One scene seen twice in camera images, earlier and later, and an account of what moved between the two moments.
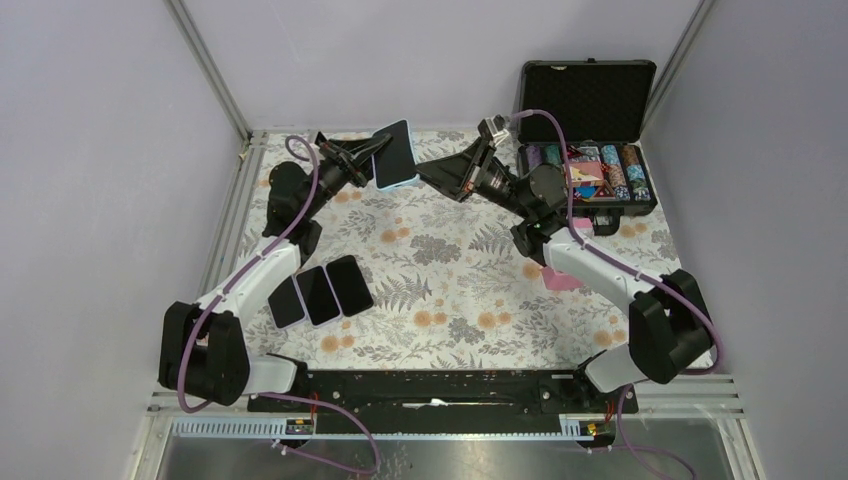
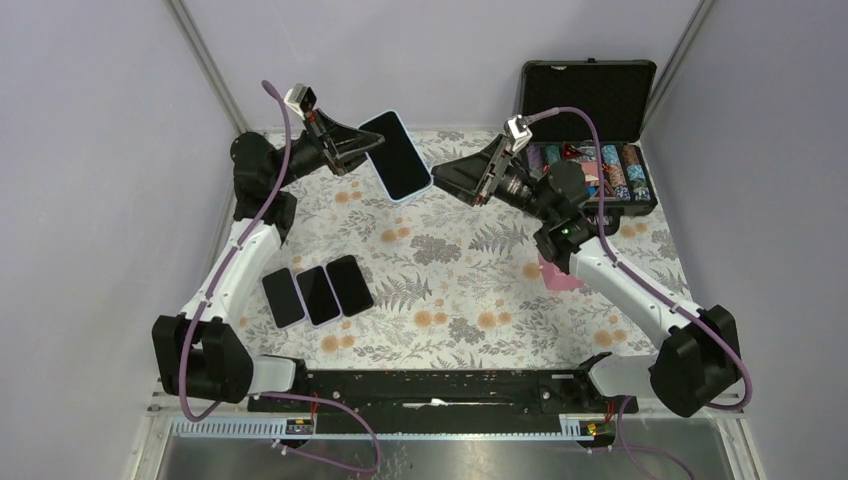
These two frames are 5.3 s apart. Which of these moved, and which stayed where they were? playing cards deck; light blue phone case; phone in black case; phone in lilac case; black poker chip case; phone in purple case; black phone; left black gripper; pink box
Moved: light blue phone case; left black gripper; black phone
Stayed: phone in lilac case; black poker chip case; phone in purple case; phone in black case; pink box; playing cards deck
